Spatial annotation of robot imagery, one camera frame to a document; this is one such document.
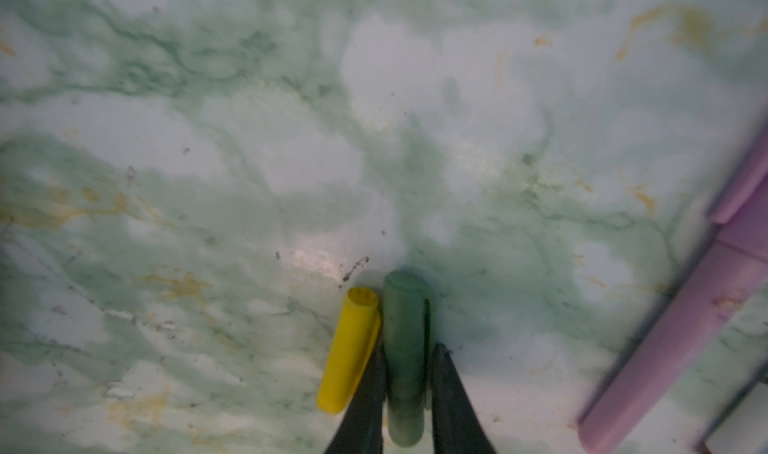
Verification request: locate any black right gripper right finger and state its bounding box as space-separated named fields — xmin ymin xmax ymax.
xmin=430 ymin=343 xmax=496 ymax=454

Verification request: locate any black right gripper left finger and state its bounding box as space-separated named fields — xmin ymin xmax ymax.
xmin=324 ymin=345 xmax=387 ymax=454

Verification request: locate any yellow pen cap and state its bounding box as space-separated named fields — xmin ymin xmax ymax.
xmin=316 ymin=287 xmax=381 ymax=415

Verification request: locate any green pen cap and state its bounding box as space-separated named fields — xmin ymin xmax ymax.
xmin=382 ymin=270 xmax=433 ymax=447

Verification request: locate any white marker pen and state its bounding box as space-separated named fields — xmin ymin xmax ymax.
xmin=700 ymin=365 xmax=767 ymax=454

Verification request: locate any pink pen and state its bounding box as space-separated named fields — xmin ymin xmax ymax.
xmin=578 ymin=134 xmax=767 ymax=453

